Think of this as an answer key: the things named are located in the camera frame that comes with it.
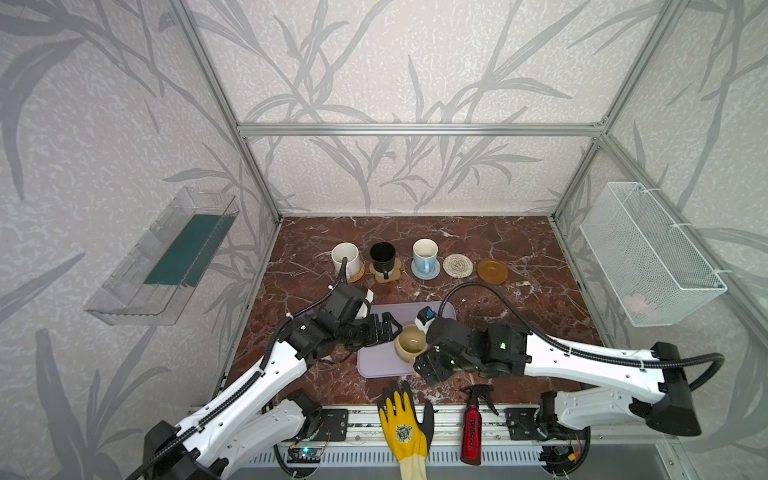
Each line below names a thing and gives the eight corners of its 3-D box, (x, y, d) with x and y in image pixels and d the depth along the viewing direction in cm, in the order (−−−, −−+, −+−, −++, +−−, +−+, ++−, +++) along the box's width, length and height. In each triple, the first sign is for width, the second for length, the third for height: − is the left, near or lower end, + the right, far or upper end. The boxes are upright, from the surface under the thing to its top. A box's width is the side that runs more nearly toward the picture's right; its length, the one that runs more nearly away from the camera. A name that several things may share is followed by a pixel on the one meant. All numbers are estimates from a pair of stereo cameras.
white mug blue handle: (413, 283, 103) (414, 265, 95) (412, 257, 110) (413, 238, 102) (437, 283, 103) (440, 265, 95) (435, 257, 110) (437, 238, 102)
